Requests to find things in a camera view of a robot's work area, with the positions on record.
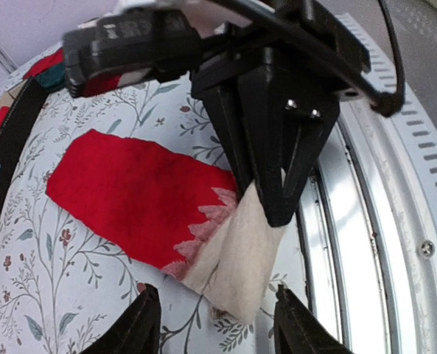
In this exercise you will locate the red and beige sock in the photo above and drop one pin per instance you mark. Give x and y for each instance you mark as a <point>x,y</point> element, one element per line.
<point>174,213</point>

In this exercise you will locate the aluminium front frame rail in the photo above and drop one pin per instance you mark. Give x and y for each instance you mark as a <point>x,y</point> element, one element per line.
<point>368,227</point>

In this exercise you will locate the dark green sock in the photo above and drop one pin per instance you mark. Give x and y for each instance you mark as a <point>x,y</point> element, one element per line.
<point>53,79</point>

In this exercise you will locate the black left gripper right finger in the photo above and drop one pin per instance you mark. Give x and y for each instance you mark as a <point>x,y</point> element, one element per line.
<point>297,331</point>

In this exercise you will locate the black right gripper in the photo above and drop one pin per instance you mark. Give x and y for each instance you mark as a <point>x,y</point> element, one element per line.
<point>286,117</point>

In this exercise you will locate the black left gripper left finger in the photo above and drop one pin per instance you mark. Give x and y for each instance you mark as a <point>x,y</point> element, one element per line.
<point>137,330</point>

